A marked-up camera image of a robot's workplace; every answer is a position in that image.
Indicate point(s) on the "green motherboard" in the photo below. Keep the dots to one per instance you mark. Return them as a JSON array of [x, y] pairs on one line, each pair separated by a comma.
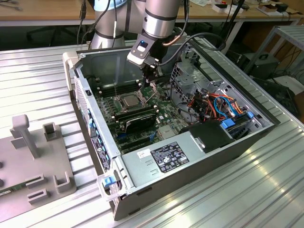
[[166, 114]]

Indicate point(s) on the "grey metal shelf frame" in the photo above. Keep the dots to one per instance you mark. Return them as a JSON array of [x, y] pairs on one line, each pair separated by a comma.
[[288, 29]]

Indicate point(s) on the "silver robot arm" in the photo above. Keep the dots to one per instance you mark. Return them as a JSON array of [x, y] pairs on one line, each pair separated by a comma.
[[159, 21]]

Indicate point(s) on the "black expansion slot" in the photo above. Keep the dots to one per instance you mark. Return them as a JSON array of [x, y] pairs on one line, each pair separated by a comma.
[[135, 142]]

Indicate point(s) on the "blue slot latch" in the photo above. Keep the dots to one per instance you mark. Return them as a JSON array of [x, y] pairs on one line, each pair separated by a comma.
[[97, 133], [90, 124], [102, 144]]

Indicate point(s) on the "grey power supply unit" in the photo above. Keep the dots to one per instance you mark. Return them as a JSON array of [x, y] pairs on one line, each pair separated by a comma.
[[142, 171]]

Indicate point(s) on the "silver drive cage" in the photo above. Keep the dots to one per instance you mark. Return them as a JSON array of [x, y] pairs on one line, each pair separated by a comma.
[[187, 79]]

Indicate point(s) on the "thin metal locking lever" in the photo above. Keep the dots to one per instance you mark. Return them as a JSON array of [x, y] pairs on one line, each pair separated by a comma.
[[115, 91]]

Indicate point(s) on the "black RAM slot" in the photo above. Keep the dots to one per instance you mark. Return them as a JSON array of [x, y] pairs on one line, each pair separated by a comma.
[[118, 84], [123, 89]]

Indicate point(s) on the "silver chipset heatsink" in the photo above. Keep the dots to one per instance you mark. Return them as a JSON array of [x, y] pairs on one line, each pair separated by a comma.
[[166, 131]]

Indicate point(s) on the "green RAM stick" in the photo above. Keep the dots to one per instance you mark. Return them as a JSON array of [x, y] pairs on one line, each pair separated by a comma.
[[7, 192]]

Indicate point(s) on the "black RAM stick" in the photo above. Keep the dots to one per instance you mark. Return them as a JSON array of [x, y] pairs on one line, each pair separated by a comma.
[[135, 111], [140, 114]]

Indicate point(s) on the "black plastic shroud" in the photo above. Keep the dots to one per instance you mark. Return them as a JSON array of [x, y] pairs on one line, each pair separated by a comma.
[[209, 137]]

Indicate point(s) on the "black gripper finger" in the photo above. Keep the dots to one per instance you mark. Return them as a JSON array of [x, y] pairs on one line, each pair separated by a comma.
[[158, 71], [148, 71]]

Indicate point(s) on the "open grey PC case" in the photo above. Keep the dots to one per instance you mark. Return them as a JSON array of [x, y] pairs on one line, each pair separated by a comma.
[[202, 166]]

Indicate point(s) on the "hard disk in blue carrier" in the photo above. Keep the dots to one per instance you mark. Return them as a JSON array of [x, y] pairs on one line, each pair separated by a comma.
[[227, 124]]

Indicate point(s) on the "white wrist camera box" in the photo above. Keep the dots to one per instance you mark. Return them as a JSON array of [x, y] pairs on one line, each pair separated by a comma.
[[139, 53]]

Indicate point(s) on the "black power adapter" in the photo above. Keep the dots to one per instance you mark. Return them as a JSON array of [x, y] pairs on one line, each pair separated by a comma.
[[282, 7]]

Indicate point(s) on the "black graphics card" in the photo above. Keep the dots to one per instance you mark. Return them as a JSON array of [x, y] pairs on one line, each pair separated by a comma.
[[142, 122]]

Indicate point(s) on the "black office chair base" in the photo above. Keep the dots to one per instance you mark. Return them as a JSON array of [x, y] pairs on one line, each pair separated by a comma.
[[55, 29]]

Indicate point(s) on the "black tripod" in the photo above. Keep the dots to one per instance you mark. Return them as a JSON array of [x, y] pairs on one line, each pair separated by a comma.
[[225, 35]]

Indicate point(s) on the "small blue clip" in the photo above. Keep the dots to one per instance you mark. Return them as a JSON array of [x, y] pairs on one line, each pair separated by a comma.
[[249, 115]]

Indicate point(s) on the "brown cardboard piece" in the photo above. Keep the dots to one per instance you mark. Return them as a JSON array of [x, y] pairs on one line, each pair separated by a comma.
[[268, 9]]

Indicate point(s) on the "wooden desk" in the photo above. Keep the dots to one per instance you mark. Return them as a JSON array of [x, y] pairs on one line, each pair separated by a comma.
[[47, 12]]

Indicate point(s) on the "grey parts rack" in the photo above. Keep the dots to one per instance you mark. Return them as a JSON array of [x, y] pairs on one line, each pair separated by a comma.
[[47, 161]]

